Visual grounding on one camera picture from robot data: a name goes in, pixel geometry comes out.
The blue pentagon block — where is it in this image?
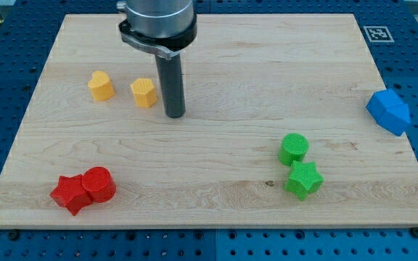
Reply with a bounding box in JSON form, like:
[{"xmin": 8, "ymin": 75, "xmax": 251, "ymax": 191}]
[{"xmin": 377, "ymin": 103, "xmax": 411, "ymax": 136}]

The wooden board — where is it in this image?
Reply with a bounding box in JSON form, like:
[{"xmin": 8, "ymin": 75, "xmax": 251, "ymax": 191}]
[{"xmin": 0, "ymin": 14, "xmax": 418, "ymax": 230}]

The green cylinder block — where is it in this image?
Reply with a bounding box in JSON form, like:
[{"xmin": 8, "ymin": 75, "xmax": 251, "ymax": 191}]
[{"xmin": 278, "ymin": 133, "xmax": 309, "ymax": 166}]

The green star block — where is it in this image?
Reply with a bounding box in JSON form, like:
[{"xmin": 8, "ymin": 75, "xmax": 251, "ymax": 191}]
[{"xmin": 284, "ymin": 161, "xmax": 324, "ymax": 201}]

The red star block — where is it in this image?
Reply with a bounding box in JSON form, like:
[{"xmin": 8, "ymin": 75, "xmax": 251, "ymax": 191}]
[{"xmin": 50, "ymin": 174, "xmax": 93, "ymax": 216}]

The yellow heart block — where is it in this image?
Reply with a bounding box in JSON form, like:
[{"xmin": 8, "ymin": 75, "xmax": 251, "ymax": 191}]
[{"xmin": 88, "ymin": 70, "xmax": 115, "ymax": 102}]

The red cylinder block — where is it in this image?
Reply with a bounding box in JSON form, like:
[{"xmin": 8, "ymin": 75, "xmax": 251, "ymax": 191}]
[{"xmin": 81, "ymin": 167, "xmax": 116, "ymax": 203}]

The yellow pentagon block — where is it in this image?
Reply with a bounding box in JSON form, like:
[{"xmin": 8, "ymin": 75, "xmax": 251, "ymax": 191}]
[{"xmin": 130, "ymin": 78, "xmax": 157, "ymax": 108}]

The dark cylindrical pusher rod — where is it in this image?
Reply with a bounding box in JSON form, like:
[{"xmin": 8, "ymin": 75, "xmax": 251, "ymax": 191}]
[{"xmin": 155, "ymin": 52, "xmax": 186, "ymax": 118}]

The white fiducial marker tag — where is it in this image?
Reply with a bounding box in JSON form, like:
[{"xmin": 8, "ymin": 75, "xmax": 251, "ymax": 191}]
[{"xmin": 364, "ymin": 25, "xmax": 394, "ymax": 43}]

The blue cube block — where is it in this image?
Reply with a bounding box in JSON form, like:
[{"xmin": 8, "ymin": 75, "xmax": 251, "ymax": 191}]
[{"xmin": 366, "ymin": 89, "xmax": 403, "ymax": 121}]

